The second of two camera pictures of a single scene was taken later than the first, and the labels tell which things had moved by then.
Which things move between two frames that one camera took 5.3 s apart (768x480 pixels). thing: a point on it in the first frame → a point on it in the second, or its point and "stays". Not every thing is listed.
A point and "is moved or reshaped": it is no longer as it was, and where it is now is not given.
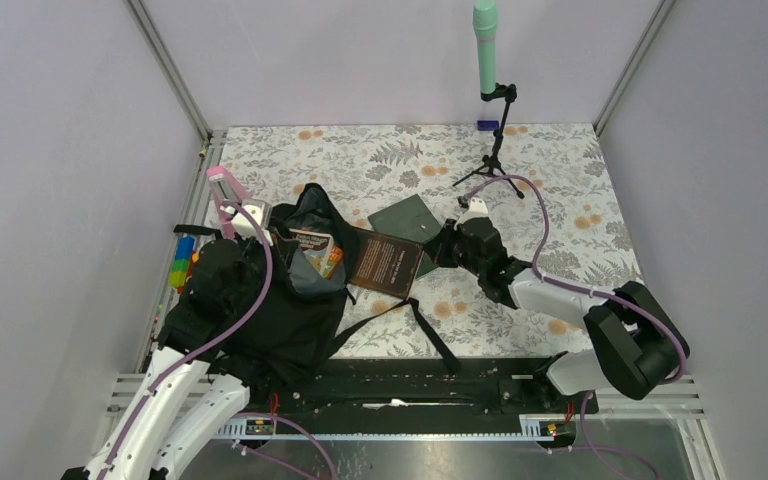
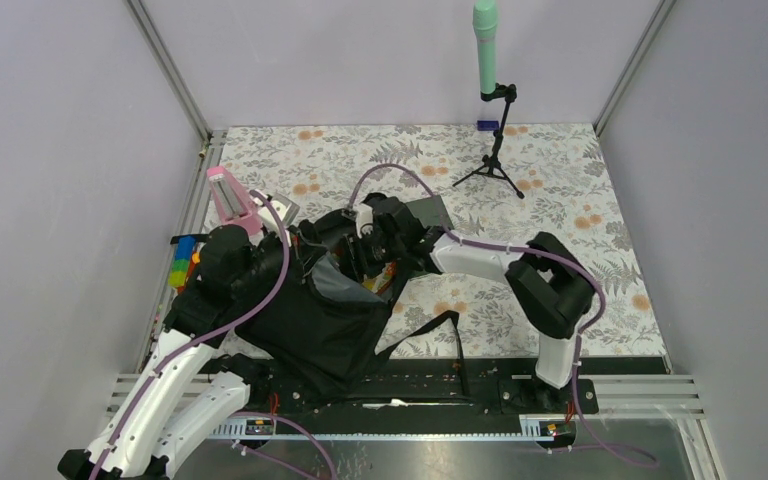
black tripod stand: x=491 y=163 stays
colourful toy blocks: x=182 y=263 stays
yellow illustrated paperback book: x=316 y=247 → x=382 y=281
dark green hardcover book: x=408 y=221 is moved or reshaped
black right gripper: x=439 y=246 → x=373 y=234
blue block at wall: x=487 y=125 stays
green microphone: x=485 y=19 stays
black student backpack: x=304 y=314 is moved or reshaped
